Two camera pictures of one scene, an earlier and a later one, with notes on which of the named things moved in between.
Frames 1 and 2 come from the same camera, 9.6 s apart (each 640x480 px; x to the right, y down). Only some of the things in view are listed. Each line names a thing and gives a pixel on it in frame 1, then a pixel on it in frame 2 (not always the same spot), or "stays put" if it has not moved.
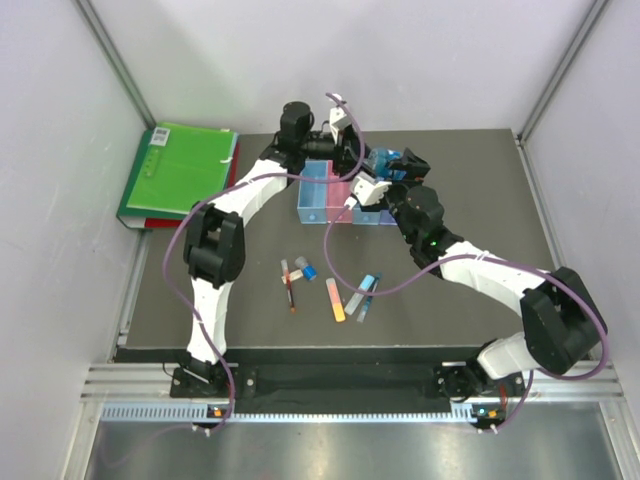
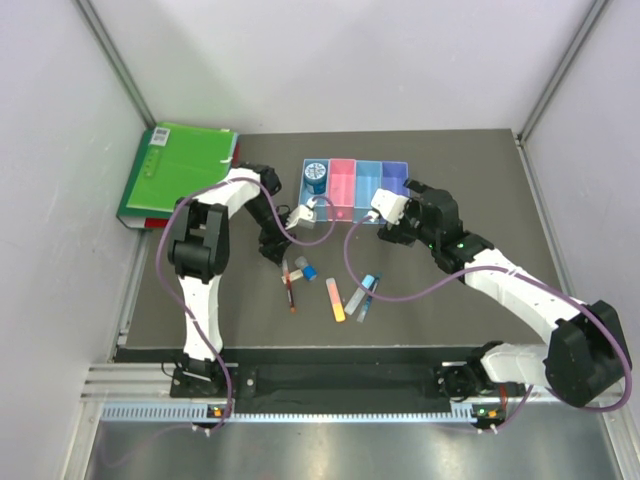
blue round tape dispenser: [379, 160] to [315, 178]
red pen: [288, 285] stays put
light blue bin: [313, 195] stays put
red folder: [162, 223] stays put
